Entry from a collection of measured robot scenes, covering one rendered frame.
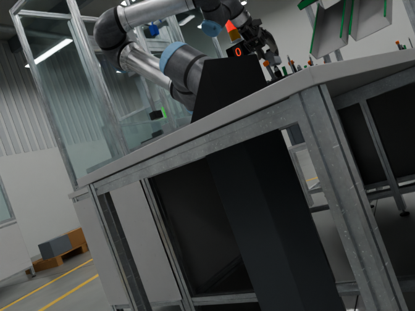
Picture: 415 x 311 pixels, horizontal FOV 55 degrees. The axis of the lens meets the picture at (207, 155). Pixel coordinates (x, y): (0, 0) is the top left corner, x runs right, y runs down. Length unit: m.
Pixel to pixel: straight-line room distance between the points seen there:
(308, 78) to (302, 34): 11.92
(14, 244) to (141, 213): 4.65
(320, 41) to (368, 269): 1.10
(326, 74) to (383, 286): 0.34
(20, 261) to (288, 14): 9.79
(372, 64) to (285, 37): 11.86
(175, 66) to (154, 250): 1.11
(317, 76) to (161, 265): 1.57
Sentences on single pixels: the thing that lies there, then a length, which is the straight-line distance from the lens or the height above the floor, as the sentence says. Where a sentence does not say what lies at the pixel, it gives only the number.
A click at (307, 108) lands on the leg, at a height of 0.80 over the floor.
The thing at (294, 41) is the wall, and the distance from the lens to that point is 12.58.
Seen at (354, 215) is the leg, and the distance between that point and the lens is 0.67.
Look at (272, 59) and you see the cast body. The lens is 1.71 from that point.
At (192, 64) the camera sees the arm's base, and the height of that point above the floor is 1.05.
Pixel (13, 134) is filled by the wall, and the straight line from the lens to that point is 11.01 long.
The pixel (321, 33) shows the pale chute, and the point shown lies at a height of 1.09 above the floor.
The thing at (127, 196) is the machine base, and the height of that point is 0.74.
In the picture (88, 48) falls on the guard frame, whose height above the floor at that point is 1.51.
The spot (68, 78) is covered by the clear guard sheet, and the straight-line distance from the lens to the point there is 2.31.
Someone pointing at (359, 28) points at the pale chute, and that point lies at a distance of 1.57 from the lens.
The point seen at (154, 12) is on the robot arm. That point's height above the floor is 1.32.
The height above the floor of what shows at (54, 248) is 0.26.
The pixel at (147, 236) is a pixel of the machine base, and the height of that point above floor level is 0.52.
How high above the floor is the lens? 0.78
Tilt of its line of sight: level
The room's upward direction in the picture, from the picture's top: 20 degrees counter-clockwise
